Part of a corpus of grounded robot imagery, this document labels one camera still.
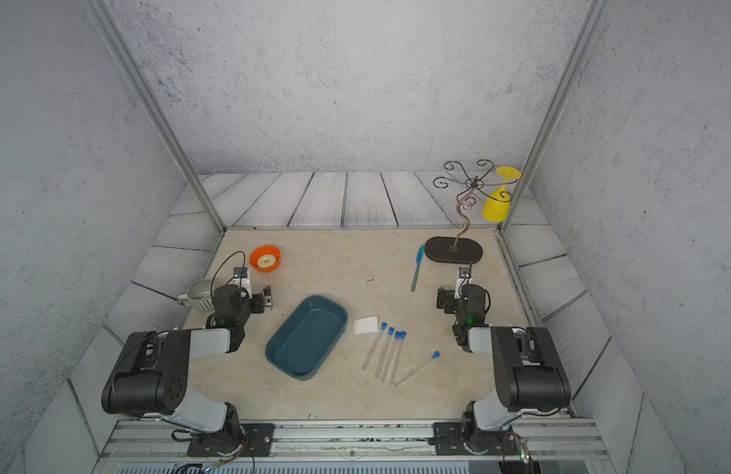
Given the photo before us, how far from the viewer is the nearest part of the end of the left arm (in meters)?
0.86

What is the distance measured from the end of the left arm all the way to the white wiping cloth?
0.89 feet

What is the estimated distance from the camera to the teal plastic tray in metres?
0.85

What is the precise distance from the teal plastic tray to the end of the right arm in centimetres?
29

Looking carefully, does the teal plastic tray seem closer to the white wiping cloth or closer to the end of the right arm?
the white wiping cloth

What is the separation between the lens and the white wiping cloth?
0.94m

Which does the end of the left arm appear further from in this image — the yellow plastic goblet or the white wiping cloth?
the yellow plastic goblet
